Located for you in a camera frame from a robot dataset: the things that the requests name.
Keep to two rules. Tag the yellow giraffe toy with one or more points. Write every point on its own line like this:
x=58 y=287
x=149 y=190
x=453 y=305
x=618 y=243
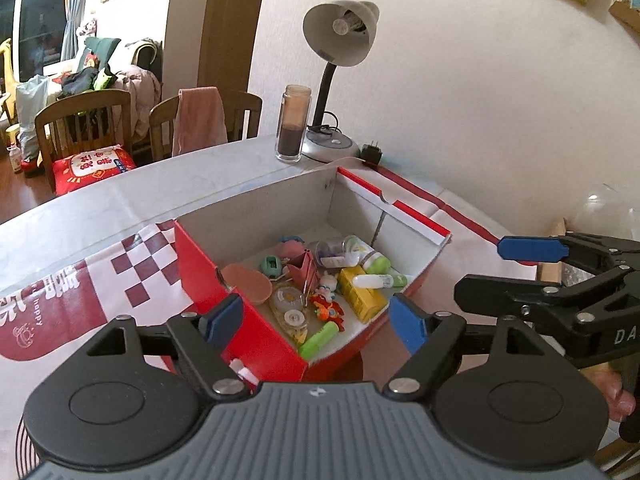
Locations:
x=6 y=70

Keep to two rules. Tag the pink teal small toy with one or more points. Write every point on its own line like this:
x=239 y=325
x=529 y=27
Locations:
x=291 y=249

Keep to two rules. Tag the orange red figurine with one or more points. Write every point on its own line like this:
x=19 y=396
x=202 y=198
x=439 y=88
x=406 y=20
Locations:
x=327 y=312

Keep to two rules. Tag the transparent plastic wrap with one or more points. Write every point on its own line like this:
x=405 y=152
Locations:
x=605 y=210

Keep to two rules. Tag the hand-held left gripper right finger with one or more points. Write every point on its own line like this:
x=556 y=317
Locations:
x=407 y=324

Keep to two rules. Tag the wooden block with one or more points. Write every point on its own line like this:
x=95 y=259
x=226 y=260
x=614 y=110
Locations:
x=552 y=270

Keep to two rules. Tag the glass jar dark powder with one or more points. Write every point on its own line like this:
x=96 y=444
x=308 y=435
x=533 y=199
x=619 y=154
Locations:
x=292 y=135

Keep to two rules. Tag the white dog figurine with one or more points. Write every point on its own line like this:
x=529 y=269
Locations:
x=327 y=284

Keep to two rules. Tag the white bottle green cap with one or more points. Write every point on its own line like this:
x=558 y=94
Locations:
x=375 y=262

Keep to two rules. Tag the red cardboard box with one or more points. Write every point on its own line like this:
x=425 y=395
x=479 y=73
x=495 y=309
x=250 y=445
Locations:
x=260 y=340

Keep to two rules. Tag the plastic bottle red label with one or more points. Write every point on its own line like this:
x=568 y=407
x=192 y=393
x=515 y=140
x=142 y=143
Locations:
x=14 y=157

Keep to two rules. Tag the pile of clothes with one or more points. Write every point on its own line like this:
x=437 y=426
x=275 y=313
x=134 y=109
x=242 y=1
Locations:
x=100 y=80

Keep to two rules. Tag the light sofa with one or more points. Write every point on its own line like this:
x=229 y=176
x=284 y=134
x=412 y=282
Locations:
x=140 y=60

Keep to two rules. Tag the wooden door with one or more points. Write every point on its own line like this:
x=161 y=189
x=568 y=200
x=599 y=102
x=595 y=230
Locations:
x=230 y=35

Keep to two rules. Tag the clear plastic bag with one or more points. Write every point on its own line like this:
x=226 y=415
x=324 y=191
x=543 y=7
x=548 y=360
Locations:
x=31 y=110

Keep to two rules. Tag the pink towel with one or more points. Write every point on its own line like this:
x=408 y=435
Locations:
x=200 y=120

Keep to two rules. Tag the red printed packet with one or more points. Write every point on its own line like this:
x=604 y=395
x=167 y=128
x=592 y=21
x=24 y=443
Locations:
x=95 y=165

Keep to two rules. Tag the grey desk lamp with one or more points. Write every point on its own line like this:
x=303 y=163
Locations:
x=340 y=30

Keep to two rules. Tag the pink binder clip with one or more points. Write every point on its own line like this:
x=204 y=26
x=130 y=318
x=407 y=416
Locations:
x=302 y=272

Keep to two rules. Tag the grey curtain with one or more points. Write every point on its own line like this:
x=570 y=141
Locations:
x=77 y=10

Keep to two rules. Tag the black power adapter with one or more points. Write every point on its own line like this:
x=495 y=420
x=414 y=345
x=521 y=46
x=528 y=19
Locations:
x=372 y=155

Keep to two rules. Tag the white tube green cap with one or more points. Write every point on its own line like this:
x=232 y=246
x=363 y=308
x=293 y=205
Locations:
x=377 y=281

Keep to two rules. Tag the teal pencil sharpener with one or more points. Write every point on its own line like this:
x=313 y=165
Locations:
x=270 y=266

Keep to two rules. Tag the glass sliding door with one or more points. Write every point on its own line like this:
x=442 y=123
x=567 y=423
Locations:
x=30 y=25

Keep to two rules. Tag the clear correction tape dispenser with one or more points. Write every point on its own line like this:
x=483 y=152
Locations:
x=290 y=312

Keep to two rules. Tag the person's right hand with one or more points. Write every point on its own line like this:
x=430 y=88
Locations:
x=617 y=395

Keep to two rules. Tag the yellow small box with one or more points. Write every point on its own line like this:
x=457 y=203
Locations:
x=362 y=300

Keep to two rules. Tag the pink small bowl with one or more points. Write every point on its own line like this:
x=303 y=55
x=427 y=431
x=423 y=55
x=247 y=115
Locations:
x=247 y=285

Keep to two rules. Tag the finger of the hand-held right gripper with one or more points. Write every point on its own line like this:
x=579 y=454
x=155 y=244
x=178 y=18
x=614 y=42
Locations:
x=530 y=249
x=500 y=295

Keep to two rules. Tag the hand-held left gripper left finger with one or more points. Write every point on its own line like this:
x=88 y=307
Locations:
x=222 y=316

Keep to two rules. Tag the green highlighter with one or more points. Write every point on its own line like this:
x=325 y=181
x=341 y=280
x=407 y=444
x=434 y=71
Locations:
x=320 y=340

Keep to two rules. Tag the wooden chair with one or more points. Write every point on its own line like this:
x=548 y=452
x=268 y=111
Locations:
x=82 y=105
x=245 y=115

